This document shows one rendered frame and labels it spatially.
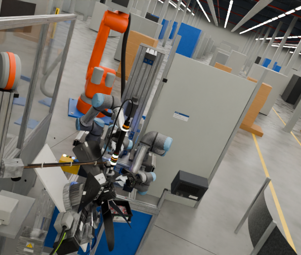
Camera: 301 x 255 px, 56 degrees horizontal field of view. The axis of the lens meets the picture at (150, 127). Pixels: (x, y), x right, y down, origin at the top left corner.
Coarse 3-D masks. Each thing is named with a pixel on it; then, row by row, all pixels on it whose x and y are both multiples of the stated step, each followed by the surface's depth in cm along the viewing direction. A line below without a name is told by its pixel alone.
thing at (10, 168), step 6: (6, 162) 143; (12, 162) 144; (18, 162) 146; (6, 168) 140; (12, 168) 142; (18, 168) 144; (0, 174) 141; (6, 174) 142; (12, 174) 144; (18, 174) 146
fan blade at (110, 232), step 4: (108, 212) 175; (104, 216) 179; (108, 216) 175; (104, 220) 179; (108, 220) 174; (112, 220) 168; (104, 224) 178; (108, 224) 174; (112, 224) 166; (108, 228) 173; (112, 228) 166; (108, 232) 173; (112, 232) 165; (108, 236) 173; (112, 236) 165; (108, 240) 173; (112, 240) 165; (108, 244) 173; (112, 244) 165; (108, 248) 174; (112, 248) 166
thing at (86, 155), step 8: (80, 144) 181; (88, 144) 185; (96, 144) 191; (80, 152) 180; (88, 152) 183; (96, 152) 188; (80, 160) 179; (88, 160) 182; (88, 168) 181; (96, 168) 183
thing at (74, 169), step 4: (64, 156) 226; (60, 160) 220; (64, 160) 221; (68, 160) 223; (72, 160) 225; (64, 168) 223; (68, 168) 223; (72, 168) 223; (76, 168) 223; (68, 172) 224; (72, 172) 224; (76, 172) 224
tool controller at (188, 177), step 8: (176, 176) 238; (184, 176) 231; (192, 176) 235; (176, 184) 231; (184, 184) 230; (192, 184) 229; (200, 184) 231; (176, 192) 235; (184, 192) 235; (192, 192) 235; (200, 192) 234
